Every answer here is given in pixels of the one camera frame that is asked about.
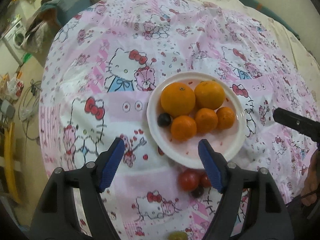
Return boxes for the small mandarin right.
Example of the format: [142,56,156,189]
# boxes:
[216,107,236,130]

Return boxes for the dark grape on plate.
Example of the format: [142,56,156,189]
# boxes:
[157,113,171,127]

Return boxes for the small mandarin middle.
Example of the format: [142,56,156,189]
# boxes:
[194,108,218,134]

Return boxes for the tangled cables on floor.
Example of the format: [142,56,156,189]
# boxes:
[17,78,43,142]

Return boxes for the pile of clothes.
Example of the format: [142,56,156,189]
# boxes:
[22,0,92,53]

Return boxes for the dark grape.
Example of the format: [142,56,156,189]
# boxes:
[190,185,204,199]
[157,113,171,127]

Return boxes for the white washing machine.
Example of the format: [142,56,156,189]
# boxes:
[2,20,26,66]

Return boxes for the large orange right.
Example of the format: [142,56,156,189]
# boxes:
[194,81,226,110]

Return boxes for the white pink plate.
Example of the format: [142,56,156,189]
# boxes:
[146,72,246,169]

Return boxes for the green lime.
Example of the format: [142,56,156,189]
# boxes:
[168,231,188,240]

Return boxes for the large orange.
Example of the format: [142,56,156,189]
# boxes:
[194,81,226,110]
[160,82,196,118]

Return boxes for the large orange left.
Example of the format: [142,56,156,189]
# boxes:
[160,82,196,118]

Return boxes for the person's hand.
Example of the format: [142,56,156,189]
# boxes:
[301,150,319,206]

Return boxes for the red tomato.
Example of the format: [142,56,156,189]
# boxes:
[178,169,200,192]
[200,173,212,188]

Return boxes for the small mandarin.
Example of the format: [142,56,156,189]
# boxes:
[216,107,236,130]
[194,108,218,134]
[170,115,197,141]

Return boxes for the pink Hello Kitty cloth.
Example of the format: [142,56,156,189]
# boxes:
[39,0,319,239]

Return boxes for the small mandarin left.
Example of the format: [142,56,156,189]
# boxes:
[170,115,197,141]

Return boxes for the yellow wooden frame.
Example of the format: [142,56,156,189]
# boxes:
[4,122,22,204]

